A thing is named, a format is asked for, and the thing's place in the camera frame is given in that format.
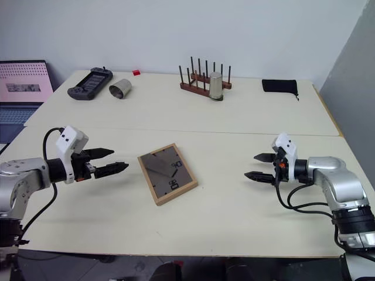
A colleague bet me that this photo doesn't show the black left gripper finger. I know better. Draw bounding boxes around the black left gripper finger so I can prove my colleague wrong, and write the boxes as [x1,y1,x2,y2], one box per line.
[94,161,129,179]
[83,148,115,160]

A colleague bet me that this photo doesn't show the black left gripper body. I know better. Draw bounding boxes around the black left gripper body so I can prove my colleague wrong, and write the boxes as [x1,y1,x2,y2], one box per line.
[71,149,97,182]

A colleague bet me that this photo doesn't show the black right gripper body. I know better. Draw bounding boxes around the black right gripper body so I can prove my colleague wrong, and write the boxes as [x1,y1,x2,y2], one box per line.
[272,148,289,186]

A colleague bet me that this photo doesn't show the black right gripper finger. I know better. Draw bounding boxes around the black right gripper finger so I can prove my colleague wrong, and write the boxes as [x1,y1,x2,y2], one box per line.
[244,171,276,185]
[253,153,275,164]

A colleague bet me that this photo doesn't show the laptop with pink screen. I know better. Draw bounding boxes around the laptop with pink screen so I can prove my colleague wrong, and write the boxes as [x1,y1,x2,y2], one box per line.
[0,60,54,147]

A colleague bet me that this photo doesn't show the lying silver metal cup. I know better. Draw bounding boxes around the lying silver metal cup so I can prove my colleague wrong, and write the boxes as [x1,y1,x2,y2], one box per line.
[108,78,133,100]

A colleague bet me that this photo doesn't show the dark grey handheld game controller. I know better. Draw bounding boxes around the dark grey handheld game controller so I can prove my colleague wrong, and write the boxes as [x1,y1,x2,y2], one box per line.
[67,67,114,101]

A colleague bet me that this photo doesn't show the upright silver metal cup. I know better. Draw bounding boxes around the upright silver metal cup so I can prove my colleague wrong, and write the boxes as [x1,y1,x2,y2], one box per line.
[209,72,224,102]

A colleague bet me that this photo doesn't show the wooden peg rack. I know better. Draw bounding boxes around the wooden peg rack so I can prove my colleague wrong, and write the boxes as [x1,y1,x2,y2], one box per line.
[178,56,233,98]

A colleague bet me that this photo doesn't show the dark rounded shape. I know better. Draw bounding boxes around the dark rounded shape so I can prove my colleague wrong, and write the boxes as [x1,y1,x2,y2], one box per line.
[152,261,185,281]

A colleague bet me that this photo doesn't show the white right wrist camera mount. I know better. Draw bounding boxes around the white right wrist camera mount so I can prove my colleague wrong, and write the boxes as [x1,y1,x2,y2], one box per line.
[271,132,298,181]

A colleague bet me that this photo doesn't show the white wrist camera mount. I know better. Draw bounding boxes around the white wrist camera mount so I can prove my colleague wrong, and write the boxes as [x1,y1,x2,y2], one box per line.
[271,132,298,181]
[55,125,89,184]

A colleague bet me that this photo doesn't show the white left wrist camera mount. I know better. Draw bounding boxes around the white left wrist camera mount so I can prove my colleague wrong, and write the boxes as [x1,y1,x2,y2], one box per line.
[55,125,89,184]

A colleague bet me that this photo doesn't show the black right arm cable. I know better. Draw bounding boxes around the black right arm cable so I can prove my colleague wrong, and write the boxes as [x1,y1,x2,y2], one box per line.
[274,152,375,260]

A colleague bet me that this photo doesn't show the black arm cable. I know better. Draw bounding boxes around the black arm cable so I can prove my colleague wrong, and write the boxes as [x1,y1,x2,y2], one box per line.
[18,127,66,245]
[274,152,375,260]

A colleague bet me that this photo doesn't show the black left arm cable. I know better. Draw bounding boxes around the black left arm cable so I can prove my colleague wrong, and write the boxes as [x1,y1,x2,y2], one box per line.
[18,127,66,245]

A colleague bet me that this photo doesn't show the wooden-framed grey tray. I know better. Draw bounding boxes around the wooden-framed grey tray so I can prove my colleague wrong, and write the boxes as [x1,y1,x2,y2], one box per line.
[137,143,198,207]

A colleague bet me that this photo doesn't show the black drawstring pouch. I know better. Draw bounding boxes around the black drawstring pouch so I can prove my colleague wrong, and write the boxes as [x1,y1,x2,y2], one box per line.
[261,78,300,102]

